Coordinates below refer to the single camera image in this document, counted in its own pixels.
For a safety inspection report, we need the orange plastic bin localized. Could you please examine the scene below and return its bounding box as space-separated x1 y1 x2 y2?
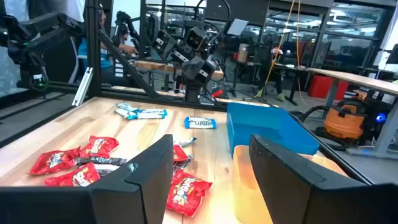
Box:
231 145 349 224

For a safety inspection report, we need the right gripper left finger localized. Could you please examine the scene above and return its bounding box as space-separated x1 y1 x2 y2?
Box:
0 134 174 224

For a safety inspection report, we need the silver aluminium extrusion piece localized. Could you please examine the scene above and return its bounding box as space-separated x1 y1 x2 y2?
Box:
72 67 94 106

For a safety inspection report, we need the cardboard box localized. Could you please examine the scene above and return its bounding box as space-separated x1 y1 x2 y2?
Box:
238 43 250 63

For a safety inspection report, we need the tilted white panel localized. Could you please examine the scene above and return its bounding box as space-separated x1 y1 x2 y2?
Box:
226 17 249 37

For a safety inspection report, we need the blue plastic bin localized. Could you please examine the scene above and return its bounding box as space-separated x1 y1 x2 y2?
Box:
226 103 320 156

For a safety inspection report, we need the dark silver Hershey's bar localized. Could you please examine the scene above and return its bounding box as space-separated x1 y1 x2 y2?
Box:
173 136 198 147
76 156 127 167
93 164 121 177

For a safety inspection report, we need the black device blue light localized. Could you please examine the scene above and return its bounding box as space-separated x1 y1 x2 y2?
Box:
363 90 392 138

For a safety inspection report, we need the wooden top desk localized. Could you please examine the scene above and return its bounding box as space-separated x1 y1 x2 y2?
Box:
306 67 398 156

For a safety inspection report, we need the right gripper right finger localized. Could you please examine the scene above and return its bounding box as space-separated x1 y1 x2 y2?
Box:
248 134 398 224

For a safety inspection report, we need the red cabinet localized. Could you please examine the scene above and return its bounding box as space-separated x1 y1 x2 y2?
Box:
307 75 349 101

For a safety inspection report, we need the orange shop vacuum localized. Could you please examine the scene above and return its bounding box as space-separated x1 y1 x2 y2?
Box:
289 98 369 147

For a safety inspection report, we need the person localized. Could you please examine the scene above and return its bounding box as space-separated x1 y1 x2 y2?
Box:
77 4 139 86

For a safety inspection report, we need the wooden workbench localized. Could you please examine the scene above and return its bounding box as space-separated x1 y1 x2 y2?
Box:
134 60 224 80

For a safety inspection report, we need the black desk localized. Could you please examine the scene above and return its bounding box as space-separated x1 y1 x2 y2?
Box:
273 63 309 106

